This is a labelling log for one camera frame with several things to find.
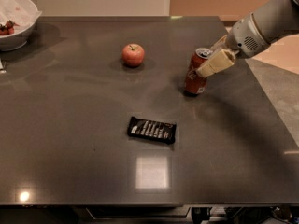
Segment white napkin in bowl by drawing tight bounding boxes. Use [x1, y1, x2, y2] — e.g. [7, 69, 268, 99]
[0, 0, 41, 26]

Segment white bowl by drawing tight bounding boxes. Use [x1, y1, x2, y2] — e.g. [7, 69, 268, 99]
[0, 0, 43, 52]

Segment red strawberries in bowl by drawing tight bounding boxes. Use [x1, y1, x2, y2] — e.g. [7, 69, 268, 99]
[0, 21, 17, 35]

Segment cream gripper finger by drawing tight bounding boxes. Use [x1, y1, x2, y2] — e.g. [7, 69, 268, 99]
[196, 49, 235, 78]
[209, 35, 227, 54]

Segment black rxbar chocolate wrapper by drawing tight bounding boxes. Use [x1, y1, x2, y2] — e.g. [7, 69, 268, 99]
[127, 117, 177, 145]

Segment red apple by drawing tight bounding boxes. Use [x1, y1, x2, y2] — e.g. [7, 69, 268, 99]
[121, 44, 145, 67]

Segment red coke can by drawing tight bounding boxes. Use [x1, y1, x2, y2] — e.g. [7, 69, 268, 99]
[184, 48, 212, 96]

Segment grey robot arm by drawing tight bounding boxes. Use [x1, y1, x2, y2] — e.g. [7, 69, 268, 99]
[196, 0, 299, 78]

